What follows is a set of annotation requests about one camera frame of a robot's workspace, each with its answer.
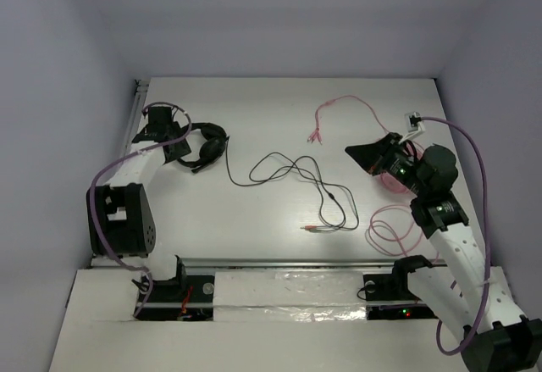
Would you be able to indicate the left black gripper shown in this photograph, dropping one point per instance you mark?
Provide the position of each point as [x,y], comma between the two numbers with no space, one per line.
[170,142]

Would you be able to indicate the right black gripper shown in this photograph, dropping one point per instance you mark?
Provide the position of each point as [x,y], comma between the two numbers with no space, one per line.
[374,157]

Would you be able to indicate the black headphones with cable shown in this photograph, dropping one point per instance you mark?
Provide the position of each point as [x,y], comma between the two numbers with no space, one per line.
[216,146]

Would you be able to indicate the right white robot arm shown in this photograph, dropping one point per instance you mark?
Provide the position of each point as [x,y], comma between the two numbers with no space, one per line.
[493,333]

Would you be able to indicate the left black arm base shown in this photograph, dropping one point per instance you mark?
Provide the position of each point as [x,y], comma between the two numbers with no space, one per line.
[184,297]

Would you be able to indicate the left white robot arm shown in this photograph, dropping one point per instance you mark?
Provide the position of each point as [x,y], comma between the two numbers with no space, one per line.
[119,214]

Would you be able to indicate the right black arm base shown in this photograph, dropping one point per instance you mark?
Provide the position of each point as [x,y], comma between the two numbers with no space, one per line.
[387,295]

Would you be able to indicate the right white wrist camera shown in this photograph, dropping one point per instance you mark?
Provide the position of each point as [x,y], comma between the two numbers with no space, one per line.
[414,125]

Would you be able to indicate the left side aluminium rail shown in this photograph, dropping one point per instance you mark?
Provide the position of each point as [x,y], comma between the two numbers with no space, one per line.
[139,99]

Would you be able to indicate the aluminium rail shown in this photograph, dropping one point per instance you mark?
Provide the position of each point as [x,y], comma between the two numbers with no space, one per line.
[139,99]
[213,263]

